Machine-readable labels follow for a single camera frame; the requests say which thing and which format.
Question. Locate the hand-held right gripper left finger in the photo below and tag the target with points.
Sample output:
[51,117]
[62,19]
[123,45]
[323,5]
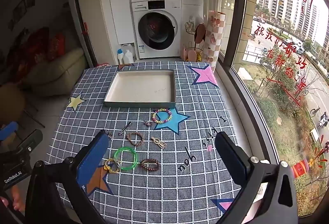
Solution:
[92,159]

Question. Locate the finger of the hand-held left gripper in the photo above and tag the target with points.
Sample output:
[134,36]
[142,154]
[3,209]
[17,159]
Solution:
[9,130]
[32,139]

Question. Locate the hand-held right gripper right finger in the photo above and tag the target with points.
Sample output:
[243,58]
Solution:
[231,159]

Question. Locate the green transparent bangle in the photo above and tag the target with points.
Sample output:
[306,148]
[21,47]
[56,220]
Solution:
[116,158]

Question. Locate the silver metal hair clip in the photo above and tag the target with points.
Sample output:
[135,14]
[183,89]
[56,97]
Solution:
[125,128]

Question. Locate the beige looped hair clip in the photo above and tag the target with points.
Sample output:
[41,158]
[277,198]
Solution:
[158,142]

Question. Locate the shallow white cardboard tray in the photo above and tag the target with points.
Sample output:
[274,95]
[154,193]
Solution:
[140,87]

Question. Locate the person's left hand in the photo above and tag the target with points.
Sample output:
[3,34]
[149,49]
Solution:
[16,199]

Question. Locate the small dark metal charm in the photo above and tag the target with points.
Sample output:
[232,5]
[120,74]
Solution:
[147,124]

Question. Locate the grey checked star tablecloth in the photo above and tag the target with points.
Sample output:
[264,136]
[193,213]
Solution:
[154,188]

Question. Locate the orange lantern window sticker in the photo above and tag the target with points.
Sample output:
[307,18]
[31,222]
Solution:
[300,168]

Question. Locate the beige sofa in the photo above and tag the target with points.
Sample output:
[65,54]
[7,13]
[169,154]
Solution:
[59,72]

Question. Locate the red cushion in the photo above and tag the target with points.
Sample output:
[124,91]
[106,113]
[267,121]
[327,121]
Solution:
[33,46]

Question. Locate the white bottle with blue cap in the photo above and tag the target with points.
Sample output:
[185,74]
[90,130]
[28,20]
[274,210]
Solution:
[119,57]

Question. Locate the white detergent bottle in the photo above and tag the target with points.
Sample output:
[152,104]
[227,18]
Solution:
[128,58]

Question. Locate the red window lettering sticker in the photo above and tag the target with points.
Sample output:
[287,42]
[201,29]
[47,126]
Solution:
[285,59]

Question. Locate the translucent plastic jug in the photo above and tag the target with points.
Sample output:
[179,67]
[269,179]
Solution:
[127,47]

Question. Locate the checkered rolled mat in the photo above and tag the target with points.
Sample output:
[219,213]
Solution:
[216,38]

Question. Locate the white washing machine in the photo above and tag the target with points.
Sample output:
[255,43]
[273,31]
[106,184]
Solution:
[169,43]

